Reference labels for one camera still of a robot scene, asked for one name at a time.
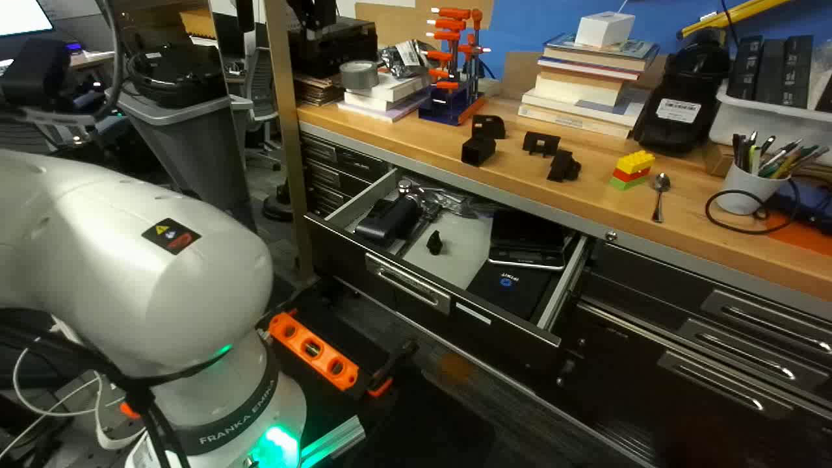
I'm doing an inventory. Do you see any grey metal drawer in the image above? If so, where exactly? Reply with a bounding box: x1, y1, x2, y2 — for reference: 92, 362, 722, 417
303, 167, 600, 375

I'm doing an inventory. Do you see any grey drawer cabinet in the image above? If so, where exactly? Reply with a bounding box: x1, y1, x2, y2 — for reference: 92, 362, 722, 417
568, 236, 832, 468
300, 128, 400, 219

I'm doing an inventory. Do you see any silver metal tool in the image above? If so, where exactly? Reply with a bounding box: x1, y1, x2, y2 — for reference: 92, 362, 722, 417
396, 178, 479, 219

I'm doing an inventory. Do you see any black flat box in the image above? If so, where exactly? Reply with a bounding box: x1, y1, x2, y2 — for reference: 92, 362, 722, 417
466, 257, 563, 325

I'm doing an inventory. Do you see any black digital scale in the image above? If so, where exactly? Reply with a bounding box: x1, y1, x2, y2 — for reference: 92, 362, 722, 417
487, 208, 579, 273

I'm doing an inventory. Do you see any black orange clamp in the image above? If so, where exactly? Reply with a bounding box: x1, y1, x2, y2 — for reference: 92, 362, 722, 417
361, 335, 422, 403

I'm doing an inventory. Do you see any orange spirit level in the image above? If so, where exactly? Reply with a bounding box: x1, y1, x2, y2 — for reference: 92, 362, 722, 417
264, 309, 364, 395

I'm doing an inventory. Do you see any wooden side panel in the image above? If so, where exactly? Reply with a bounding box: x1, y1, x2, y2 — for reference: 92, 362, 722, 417
264, 0, 319, 284

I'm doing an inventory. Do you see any stack of brown folders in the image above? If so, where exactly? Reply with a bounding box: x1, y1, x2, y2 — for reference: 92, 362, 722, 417
295, 75, 347, 109

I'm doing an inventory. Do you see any silver foil packet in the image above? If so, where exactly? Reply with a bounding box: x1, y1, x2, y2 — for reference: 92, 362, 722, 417
381, 36, 430, 75

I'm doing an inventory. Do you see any black printer box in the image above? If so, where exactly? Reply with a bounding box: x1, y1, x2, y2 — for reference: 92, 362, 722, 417
287, 13, 381, 78

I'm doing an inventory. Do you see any brown cardboard sheet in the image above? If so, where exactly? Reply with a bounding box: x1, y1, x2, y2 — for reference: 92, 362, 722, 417
355, 0, 498, 49

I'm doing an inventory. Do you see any stack of books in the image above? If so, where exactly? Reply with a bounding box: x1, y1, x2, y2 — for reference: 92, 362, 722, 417
517, 36, 660, 140

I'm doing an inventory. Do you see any coloured toy brick stack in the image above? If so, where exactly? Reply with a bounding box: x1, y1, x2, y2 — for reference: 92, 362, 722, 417
608, 149, 657, 193

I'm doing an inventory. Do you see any blue backboard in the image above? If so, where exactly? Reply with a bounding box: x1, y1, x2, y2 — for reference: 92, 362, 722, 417
479, 0, 832, 86

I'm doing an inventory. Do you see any silver metal spoon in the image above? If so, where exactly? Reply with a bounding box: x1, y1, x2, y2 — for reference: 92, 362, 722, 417
650, 169, 673, 226

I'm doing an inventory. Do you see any small white box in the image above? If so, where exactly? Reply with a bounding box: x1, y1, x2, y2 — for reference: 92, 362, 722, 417
572, 11, 638, 49

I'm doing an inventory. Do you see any black bulky equipment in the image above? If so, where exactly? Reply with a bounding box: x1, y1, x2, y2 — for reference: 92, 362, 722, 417
128, 35, 230, 113

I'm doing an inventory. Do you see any black device with white label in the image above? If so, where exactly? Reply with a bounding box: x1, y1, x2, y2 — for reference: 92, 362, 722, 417
626, 32, 733, 157

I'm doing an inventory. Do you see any white cup with pens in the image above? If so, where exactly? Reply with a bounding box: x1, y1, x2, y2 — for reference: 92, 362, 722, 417
717, 130, 826, 219

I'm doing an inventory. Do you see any white plastic bin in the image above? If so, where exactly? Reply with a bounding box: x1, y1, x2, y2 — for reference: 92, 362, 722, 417
707, 80, 832, 152

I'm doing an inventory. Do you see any black rectangular block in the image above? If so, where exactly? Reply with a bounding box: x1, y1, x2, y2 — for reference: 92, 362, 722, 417
758, 36, 791, 108
784, 35, 817, 113
725, 35, 764, 99

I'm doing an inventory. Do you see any yellow level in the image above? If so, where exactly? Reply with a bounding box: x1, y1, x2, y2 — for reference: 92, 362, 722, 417
678, 0, 791, 41

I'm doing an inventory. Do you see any orange flat object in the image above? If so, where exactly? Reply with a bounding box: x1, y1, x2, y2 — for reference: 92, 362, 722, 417
764, 219, 832, 261

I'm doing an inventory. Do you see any bright computer monitor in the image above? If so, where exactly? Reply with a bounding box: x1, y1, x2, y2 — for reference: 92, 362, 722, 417
0, 0, 58, 39

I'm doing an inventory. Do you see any grey duct tape roll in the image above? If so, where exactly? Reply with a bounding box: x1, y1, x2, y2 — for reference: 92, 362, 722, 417
338, 58, 382, 93

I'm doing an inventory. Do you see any black cable loop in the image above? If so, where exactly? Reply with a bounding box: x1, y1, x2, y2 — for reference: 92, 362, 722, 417
702, 186, 804, 236

